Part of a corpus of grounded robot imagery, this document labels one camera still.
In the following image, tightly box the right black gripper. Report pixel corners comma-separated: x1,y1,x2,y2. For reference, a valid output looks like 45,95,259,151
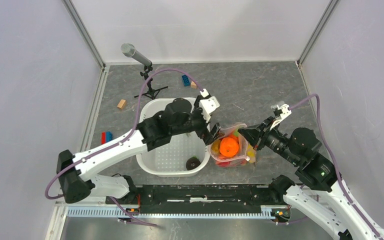
236,115,300,165

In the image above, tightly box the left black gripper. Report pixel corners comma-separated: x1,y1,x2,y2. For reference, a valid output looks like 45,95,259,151
171,96,225,146

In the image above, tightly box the red bell pepper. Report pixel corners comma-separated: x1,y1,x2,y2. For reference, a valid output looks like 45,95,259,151
215,158,248,168

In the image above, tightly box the red blue toy brick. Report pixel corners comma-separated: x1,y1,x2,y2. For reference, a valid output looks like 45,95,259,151
101,131,113,145

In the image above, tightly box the yellow pear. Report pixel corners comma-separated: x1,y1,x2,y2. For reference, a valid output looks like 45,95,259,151
246,145,257,164

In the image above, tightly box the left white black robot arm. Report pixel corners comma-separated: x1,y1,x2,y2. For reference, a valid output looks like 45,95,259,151
56,96,220,204

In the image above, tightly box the dark avocado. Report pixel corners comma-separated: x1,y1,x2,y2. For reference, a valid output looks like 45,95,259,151
185,156,201,171

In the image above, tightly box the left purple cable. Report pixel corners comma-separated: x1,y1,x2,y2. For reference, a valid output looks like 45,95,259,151
44,68,209,201

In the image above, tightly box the grey microphone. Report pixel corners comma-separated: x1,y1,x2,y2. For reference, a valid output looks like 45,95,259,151
120,43,152,67

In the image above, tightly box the white plastic basket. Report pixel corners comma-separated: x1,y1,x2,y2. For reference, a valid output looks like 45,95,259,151
135,97,212,177

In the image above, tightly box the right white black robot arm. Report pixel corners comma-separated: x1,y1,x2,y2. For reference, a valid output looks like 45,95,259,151
238,117,384,240

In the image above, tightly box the clear zip top bag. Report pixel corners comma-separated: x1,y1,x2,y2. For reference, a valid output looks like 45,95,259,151
210,122,257,168

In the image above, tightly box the purple cable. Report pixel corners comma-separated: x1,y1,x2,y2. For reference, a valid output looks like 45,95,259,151
288,93,383,239
44,68,209,201

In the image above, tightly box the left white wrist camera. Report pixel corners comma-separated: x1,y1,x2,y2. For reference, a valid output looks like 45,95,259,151
196,88,220,123

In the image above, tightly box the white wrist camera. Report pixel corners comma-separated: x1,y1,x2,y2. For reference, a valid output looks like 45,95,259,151
196,88,220,123
270,101,292,130

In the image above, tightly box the brown kiwi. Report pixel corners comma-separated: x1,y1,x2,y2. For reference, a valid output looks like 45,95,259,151
210,139,221,155

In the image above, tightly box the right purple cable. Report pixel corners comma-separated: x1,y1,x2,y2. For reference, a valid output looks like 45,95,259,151
288,93,383,239

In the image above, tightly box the orange tangerine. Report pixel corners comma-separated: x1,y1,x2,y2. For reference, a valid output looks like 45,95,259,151
219,137,240,158

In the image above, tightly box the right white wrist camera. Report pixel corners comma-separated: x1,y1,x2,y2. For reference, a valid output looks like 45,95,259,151
270,101,292,130

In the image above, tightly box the wooden block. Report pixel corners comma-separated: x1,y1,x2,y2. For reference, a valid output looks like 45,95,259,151
117,99,127,110

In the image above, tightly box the white cable duct rail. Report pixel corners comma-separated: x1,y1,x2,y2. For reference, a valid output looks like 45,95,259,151
66,206,276,220

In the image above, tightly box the small wooden cube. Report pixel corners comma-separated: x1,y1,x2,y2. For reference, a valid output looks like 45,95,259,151
190,81,198,89

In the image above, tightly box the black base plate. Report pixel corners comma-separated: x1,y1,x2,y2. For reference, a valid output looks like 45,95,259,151
116,184,291,214

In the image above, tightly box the orange carrot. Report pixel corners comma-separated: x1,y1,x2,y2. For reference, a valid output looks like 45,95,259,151
228,128,239,141

